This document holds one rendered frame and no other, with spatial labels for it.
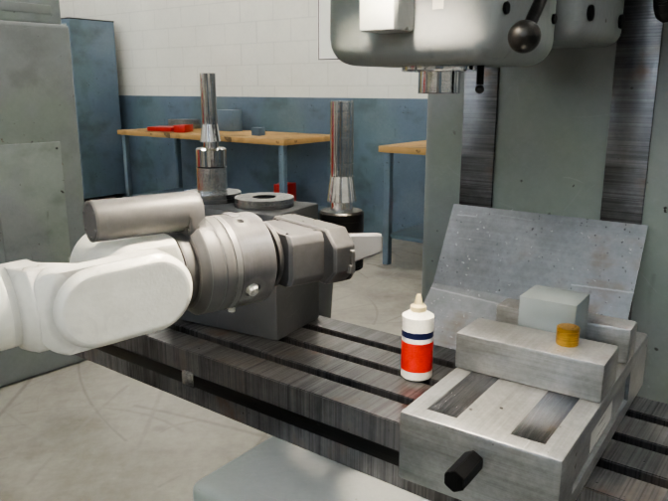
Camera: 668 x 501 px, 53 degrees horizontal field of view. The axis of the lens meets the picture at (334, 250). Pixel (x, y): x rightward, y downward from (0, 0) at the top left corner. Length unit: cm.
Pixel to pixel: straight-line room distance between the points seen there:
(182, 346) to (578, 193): 65
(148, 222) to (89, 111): 742
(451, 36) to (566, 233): 52
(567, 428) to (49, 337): 43
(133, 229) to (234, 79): 641
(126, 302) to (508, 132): 77
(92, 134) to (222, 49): 187
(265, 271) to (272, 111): 600
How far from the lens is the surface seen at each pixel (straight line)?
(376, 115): 586
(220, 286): 59
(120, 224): 57
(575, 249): 111
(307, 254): 63
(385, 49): 72
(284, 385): 85
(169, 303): 55
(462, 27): 68
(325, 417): 83
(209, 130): 105
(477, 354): 72
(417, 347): 84
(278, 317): 97
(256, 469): 84
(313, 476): 82
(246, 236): 60
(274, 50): 659
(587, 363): 68
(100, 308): 53
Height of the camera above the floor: 129
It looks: 14 degrees down
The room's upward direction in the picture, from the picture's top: straight up
